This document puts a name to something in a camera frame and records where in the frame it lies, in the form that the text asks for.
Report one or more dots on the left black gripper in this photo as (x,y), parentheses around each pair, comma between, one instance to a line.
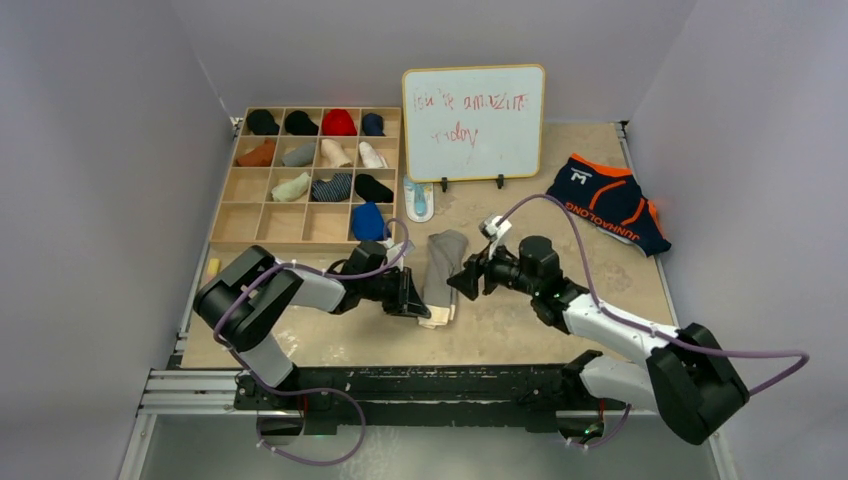
(405,300)

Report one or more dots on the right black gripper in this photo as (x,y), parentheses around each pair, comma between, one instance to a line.
(467,280)

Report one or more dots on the grey underwear cream waistband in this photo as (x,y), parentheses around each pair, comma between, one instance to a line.
(445,252)

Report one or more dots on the navy orange boxer briefs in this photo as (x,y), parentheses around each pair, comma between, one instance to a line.
(611,199)

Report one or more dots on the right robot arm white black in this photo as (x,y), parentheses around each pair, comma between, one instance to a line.
(659,368)

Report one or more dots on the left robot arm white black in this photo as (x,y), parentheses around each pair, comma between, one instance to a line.
(244,301)

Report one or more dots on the blue rolled garment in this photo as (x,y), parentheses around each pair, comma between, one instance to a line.
(367,223)

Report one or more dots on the white blue whiteboard eraser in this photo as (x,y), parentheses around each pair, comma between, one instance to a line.
(419,200)

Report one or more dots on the black rolled garment third row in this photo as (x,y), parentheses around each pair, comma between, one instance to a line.
(371,190)

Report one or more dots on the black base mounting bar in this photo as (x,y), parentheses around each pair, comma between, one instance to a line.
(540,398)

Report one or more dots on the navy striped rolled garment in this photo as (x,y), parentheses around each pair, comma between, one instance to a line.
(336,189)

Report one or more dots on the white rolled garment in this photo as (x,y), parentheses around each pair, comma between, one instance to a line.
(370,157)

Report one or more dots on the whiteboard with red writing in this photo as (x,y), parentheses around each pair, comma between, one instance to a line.
(473,123)

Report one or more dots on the light green rolled garment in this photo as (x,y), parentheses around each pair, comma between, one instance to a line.
(291,190)

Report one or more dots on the wooden compartment organizer tray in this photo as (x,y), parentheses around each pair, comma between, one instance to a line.
(246,214)

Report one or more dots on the beige rolled garment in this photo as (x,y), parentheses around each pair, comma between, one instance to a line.
(334,155)

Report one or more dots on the navy rolled garment top row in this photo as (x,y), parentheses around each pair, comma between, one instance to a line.
(373,124)

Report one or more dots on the grey rolled garment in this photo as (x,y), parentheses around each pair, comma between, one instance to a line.
(300,156)

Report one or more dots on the red rolled garment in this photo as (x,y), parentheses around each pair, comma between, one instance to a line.
(338,122)

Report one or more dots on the yellow pink marker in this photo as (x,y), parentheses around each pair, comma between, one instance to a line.
(212,269)

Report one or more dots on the rust orange rolled garment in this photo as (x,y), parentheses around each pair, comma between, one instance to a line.
(260,156)

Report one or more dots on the black rolled garment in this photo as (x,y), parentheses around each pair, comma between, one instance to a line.
(261,122)
(299,123)

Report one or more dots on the black rolled garment far left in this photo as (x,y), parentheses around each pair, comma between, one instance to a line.
(261,122)

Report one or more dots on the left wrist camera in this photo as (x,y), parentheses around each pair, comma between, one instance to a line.
(397,251)

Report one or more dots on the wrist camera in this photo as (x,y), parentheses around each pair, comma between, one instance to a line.
(397,251)
(495,229)

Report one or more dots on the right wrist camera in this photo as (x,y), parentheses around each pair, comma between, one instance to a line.
(495,229)

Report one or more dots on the aluminium frame rail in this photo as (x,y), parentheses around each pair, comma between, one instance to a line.
(183,393)

